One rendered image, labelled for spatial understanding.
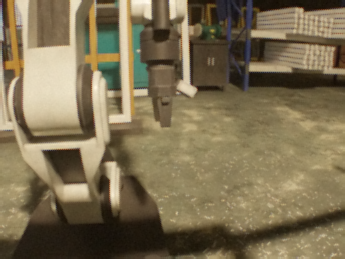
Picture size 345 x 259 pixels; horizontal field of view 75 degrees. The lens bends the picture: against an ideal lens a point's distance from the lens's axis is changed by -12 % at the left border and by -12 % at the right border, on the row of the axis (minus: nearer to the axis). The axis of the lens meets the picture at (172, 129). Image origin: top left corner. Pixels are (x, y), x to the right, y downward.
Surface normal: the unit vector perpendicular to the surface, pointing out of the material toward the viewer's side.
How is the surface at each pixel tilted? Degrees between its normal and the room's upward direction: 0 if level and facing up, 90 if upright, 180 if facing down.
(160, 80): 79
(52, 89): 66
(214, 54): 90
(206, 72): 90
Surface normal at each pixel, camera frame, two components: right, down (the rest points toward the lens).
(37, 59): 0.17, 0.15
